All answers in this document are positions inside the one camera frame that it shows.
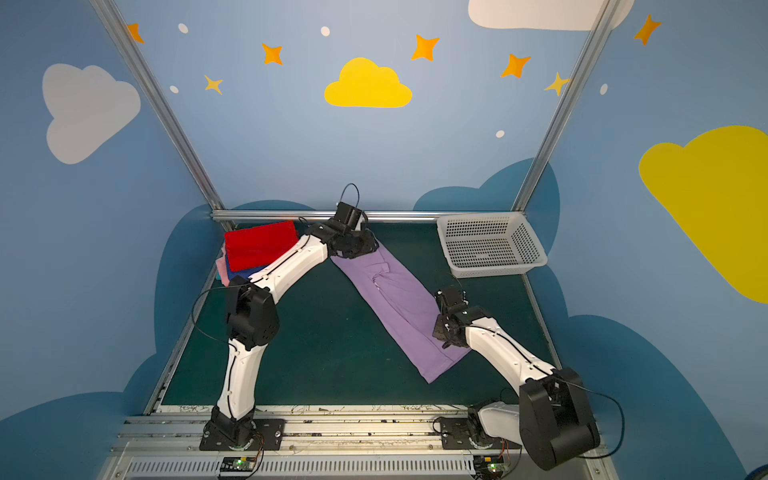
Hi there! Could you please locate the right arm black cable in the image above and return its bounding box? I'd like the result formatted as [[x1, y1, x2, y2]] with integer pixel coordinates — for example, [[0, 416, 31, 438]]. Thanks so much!
[[569, 383, 626, 461]]

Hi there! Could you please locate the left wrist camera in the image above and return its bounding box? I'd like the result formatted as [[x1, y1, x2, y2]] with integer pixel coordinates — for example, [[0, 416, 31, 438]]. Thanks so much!
[[331, 201, 367, 233]]

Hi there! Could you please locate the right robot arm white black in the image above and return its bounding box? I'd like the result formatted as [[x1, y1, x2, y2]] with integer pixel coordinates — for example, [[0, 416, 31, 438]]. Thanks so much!
[[433, 301, 601, 471]]

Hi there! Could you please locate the right slanted aluminium post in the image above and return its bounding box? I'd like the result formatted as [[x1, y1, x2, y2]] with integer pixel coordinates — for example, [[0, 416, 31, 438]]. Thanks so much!
[[511, 0, 624, 214]]

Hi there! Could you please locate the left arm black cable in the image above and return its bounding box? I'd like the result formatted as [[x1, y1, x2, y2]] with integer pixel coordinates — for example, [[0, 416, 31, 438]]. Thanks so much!
[[189, 285, 241, 349]]

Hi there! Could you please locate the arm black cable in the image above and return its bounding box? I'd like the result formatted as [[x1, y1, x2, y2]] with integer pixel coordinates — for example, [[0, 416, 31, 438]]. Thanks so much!
[[569, 383, 626, 461], [189, 285, 241, 349]]

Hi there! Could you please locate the folded blue t shirt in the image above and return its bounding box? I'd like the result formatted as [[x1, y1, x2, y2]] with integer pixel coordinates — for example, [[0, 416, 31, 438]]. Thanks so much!
[[225, 264, 263, 284]]

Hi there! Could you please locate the right controller circuit board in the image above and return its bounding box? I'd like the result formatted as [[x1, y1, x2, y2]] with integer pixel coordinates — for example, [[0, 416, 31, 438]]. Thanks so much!
[[472, 456, 507, 480]]

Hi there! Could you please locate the left controller circuit board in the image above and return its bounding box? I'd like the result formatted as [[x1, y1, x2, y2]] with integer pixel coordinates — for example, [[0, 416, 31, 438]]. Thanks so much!
[[218, 456, 256, 477]]

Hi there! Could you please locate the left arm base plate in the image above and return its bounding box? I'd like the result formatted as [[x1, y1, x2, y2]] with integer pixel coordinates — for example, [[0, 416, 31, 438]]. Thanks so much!
[[199, 419, 285, 452]]

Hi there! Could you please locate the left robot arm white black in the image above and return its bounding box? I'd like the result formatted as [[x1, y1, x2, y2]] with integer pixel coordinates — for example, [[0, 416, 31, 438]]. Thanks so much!
[[200, 222, 379, 451]]

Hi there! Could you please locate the folded red t shirt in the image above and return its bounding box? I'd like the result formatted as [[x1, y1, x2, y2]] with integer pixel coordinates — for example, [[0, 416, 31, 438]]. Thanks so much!
[[224, 221, 298, 272]]

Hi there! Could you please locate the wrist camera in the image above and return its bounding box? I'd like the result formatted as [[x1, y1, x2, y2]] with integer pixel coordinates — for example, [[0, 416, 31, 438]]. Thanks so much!
[[435, 286, 468, 316], [331, 201, 367, 233]]

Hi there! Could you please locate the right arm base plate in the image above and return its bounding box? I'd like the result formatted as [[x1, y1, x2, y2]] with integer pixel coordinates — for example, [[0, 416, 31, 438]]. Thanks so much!
[[435, 417, 502, 450]]

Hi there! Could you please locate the folded pink t shirt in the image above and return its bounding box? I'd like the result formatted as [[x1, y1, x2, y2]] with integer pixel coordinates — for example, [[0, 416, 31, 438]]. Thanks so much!
[[215, 251, 229, 287]]

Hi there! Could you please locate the rear horizontal aluminium bar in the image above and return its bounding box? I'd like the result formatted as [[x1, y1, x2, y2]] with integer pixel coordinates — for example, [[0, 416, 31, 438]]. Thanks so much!
[[212, 210, 513, 223]]

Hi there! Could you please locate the purple t shirt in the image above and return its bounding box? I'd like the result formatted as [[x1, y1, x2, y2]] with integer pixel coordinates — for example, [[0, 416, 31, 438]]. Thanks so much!
[[331, 245, 470, 383]]

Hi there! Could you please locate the white plastic laundry basket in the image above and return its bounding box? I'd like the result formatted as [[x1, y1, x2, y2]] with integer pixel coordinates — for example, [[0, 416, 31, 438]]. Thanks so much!
[[436, 212, 548, 279]]

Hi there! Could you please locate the aluminium rail base frame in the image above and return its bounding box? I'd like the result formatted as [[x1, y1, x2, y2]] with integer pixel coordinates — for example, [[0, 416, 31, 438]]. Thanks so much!
[[99, 405, 618, 479]]

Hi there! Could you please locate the controller circuit board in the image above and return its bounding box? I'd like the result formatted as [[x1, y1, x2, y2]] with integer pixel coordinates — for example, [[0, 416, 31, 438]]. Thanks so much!
[[218, 456, 256, 477], [472, 456, 507, 480]]

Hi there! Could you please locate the left slanted aluminium post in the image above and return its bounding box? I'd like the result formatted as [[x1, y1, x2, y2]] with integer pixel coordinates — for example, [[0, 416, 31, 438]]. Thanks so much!
[[90, 0, 226, 213]]

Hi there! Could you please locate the slanted aluminium post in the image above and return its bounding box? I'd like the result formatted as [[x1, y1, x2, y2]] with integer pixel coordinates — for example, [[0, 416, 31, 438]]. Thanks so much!
[[90, 0, 226, 213], [511, 0, 624, 214]]

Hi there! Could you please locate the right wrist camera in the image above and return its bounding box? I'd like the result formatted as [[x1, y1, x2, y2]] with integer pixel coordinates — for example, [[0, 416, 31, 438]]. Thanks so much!
[[435, 286, 468, 316]]

